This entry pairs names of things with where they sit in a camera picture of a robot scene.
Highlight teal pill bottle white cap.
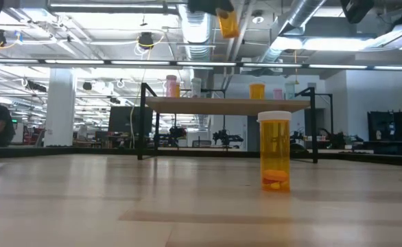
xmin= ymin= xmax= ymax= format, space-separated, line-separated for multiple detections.
xmin=191 ymin=77 xmax=202 ymax=99
xmin=285 ymin=81 xmax=296 ymax=100

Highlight large orange pill bottle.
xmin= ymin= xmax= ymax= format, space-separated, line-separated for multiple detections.
xmin=216 ymin=8 xmax=240 ymax=39
xmin=248 ymin=82 xmax=266 ymax=100

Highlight black background monitor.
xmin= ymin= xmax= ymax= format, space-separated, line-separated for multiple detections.
xmin=108 ymin=106 xmax=154 ymax=137

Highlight silver corrugated ceiling duct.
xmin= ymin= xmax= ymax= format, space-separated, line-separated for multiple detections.
xmin=176 ymin=0 xmax=215 ymax=90

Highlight silver smooth ceiling duct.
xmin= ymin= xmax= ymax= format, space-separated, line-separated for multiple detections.
xmin=255 ymin=0 xmax=327 ymax=75

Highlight pale hanging cable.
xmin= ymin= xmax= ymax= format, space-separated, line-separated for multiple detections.
xmin=129 ymin=67 xmax=145 ymax=149

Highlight long ceiling light strip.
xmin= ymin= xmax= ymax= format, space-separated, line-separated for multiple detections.
xmin=0 ymin=57 xmax=402 ymax=71

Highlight black background cabinet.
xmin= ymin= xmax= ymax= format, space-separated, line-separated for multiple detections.
xmin=367 ymin=108 xmax=402 ymax=155

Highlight wooden shelf black metal legs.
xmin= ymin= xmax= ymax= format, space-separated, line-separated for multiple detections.
xmin=137 ymin=82 xmax=318 ymax=165

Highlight white building pillar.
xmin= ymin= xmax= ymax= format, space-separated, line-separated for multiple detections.
xmin=45 ymin=67 xmax=78 ymax=147

